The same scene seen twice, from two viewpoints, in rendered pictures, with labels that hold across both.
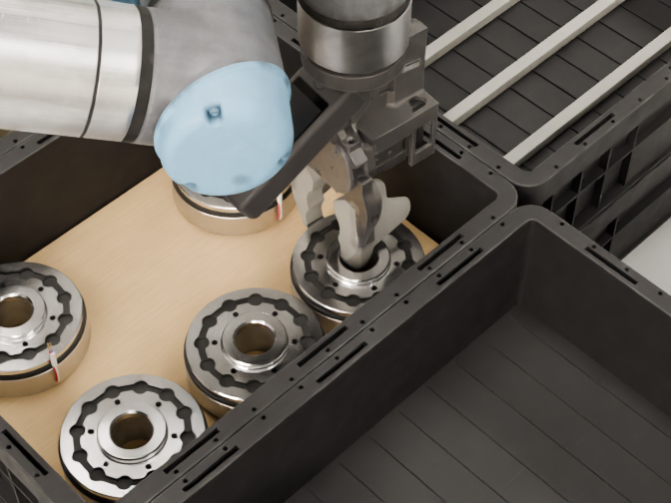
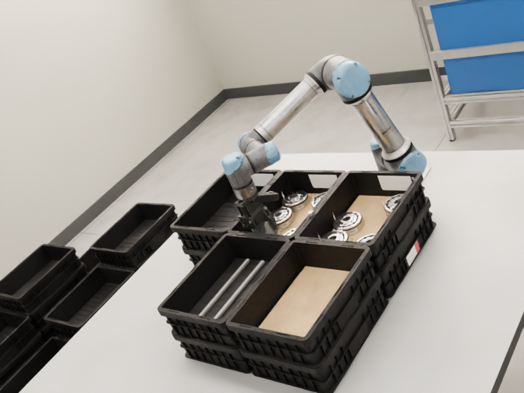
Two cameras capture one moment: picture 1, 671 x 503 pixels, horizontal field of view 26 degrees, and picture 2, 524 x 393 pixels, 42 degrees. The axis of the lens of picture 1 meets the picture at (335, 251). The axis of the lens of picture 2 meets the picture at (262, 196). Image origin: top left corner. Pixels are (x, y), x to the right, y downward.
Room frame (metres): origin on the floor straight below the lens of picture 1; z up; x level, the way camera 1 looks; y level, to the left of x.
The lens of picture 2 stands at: (2.80, 0.06, 2.12)
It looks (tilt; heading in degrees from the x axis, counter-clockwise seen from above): 28 degrees down; 181
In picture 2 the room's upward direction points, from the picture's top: 24 degrees counter-clockwise
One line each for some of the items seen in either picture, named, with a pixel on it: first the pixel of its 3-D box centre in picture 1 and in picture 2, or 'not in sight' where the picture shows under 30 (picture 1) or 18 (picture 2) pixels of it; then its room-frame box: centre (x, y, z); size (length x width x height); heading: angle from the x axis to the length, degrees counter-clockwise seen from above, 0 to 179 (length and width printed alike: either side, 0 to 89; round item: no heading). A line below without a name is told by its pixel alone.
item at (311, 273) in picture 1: (357, 262); not in sight; (0.69, -0.02, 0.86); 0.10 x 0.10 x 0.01
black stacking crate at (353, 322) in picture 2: not in sight; (316, 326); (1.15, 0.03, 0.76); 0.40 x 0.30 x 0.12; 134
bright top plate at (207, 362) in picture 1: (255, 344); (278, 215); (0.61, 0.06, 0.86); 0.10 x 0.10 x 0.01
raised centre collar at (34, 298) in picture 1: (13, 312); not in sight; (0.64, 0.24, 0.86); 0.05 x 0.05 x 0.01
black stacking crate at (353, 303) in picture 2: not in sight; (305, 300); (1.15, 0.03, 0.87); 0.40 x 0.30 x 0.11; 134
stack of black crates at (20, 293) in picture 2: not in sight; (53, 301); (-0.34, -1.23, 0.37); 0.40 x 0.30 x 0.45; 135
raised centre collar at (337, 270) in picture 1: (358, 258); not in sight; (0.69, -0.02, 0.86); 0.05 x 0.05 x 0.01
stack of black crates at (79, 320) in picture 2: not in sight; (105, 319); (-0.06, -0.94, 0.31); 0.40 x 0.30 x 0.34; 135
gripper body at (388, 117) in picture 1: (359, 100); (252, 209); (0.73, -0.02, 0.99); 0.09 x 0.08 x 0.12; 128
